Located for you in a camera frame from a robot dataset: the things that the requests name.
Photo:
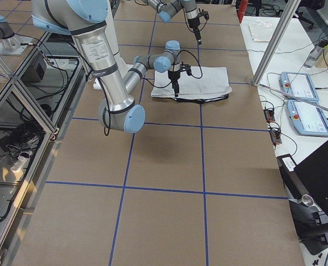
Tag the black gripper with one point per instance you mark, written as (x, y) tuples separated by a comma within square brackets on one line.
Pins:
[(193, 24), (173, 75)]

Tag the grey cartoon print t-shirt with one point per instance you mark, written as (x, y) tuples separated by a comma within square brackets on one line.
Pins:
[(207, 84)]

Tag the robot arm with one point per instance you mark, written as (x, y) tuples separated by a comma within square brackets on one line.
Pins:
[(85, 21), (168, 9)]

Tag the red cylinder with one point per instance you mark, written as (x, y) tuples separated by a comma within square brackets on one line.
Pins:
[(242, 9)]

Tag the clear plastic bag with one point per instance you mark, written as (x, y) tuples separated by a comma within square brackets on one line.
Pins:
[(261, 31)]

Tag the orange circuit board far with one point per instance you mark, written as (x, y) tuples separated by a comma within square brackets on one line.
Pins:
[(269, 115)]

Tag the orange circuit board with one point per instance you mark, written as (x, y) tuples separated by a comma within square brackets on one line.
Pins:
[(275, 135), (269, 115)]

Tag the brown table mat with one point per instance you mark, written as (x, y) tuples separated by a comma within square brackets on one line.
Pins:
[(197, 185)]

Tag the orange circuit board near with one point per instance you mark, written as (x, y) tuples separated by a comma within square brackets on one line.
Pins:
[(275, 135)]

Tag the far blue teach pendant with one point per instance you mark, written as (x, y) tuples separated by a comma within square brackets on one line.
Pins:
[(298, 84)]

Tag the blue teach pendant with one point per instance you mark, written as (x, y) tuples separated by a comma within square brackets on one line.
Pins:
[(298, 84), (307, 119)]

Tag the clear water bottle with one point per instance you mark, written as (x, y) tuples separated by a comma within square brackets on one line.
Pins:
[(316, 52)]

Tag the near blue teach pendant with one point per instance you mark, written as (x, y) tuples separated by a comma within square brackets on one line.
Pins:
[(307, 119)]

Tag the black laptop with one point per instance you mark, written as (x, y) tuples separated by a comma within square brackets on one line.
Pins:
[(309, 177)]

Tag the white power strip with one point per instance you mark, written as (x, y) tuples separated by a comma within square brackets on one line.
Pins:
[(19, 163)]

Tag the black monitor stand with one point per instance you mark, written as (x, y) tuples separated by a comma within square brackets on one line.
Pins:
[(311, 225)]

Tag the aluminium frame post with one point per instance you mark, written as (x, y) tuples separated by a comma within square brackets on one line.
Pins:
[(277, 35)]

